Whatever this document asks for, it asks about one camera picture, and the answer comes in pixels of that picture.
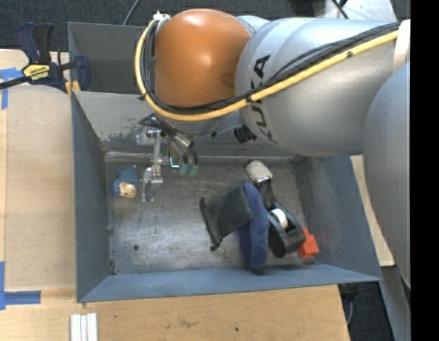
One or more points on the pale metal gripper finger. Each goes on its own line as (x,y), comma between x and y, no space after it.
(146,185)
(157,174)

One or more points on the black flat brush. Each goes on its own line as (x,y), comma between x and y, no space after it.
(228,211)

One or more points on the black tape dispenser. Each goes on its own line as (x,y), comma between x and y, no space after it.
(285,231)

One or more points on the beige rounded block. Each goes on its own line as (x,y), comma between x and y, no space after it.
(258,170)

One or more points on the red-orange block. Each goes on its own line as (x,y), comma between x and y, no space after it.
(309,244)

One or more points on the grey metal bin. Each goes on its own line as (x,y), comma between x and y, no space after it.
(169,226)

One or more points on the blue and cream toy figure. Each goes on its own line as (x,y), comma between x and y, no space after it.
(125,182)

